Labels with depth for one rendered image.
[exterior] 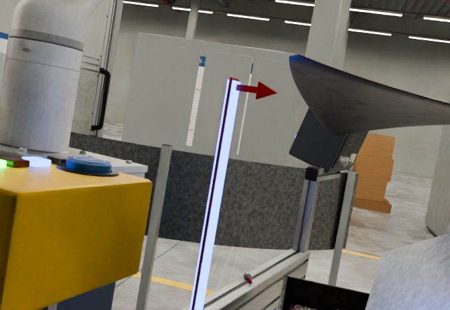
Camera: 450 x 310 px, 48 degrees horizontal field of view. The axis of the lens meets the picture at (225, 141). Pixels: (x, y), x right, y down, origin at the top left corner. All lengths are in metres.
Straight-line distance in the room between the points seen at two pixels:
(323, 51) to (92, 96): 2.69
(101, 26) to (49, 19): 1.82
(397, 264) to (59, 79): 0.58
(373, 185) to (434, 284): 8.06
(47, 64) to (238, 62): 5.87
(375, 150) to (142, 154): 6.60
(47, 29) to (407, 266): 0.62
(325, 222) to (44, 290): 2.28
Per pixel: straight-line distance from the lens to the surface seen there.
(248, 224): 2.37
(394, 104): 0.62
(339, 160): 1.25
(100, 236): 0.43
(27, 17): 0.88
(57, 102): 0.87
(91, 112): 2.68
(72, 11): 0.88
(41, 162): 0.46
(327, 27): 4.87
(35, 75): 0.86
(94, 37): 2.65
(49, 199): 0.37
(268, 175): 2.36
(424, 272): 0.59
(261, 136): 6.55
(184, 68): 6.83
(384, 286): 0.62
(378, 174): 8.60
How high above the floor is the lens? 1.14
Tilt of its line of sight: 3 degrees down
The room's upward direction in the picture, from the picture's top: 9 degrees clockwise
